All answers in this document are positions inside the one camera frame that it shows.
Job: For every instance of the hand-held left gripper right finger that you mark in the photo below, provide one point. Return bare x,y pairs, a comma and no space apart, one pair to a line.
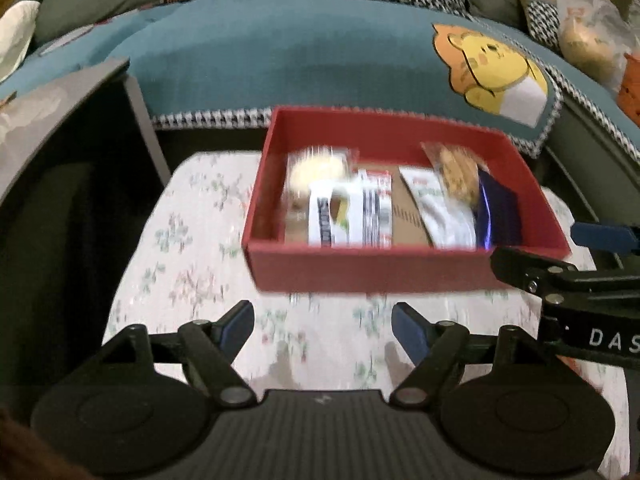
410,332

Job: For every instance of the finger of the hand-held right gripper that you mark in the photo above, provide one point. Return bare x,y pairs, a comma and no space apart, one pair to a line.
550,275
600,236

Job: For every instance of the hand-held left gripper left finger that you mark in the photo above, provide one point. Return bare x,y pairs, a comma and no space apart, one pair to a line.
237,330

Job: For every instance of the red cardboard box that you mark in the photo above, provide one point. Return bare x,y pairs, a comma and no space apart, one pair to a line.
380,270

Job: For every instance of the dark blue snack packet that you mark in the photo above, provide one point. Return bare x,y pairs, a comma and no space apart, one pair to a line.
500,215

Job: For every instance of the white packet with pink sausages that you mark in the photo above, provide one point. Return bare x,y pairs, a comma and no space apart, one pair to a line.
445,220

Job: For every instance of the red and white snack packet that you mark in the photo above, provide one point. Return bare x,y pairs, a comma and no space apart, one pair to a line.
375,210

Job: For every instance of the long white snack packet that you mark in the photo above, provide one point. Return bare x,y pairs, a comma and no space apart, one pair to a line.
327,220

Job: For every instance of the clear packet of brown crackers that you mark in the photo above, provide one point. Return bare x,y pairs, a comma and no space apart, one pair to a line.
457,170

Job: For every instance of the clear packet of pale cake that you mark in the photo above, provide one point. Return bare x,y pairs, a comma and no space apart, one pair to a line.
317,170

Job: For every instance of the floral tablecloth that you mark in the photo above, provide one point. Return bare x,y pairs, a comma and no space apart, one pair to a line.
200,270

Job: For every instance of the teal houndstooth-trimmed sofa cover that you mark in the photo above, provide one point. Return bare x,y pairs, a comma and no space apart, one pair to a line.
600,125

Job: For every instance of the orange plastic basket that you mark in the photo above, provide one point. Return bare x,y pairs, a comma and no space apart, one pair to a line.
631,90

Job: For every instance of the clear plastic bag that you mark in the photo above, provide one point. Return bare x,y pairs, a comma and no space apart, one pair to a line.
590,40

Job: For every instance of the brown and houndstooth pillow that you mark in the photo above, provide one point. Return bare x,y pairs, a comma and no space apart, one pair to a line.
542,20

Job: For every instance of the teal bear print sofa cover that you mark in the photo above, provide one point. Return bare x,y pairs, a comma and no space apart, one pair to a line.
300,60

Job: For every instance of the grey side table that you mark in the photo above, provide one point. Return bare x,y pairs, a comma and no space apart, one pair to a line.
65,100

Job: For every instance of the pale green cloth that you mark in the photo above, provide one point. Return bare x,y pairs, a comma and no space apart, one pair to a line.
17,35

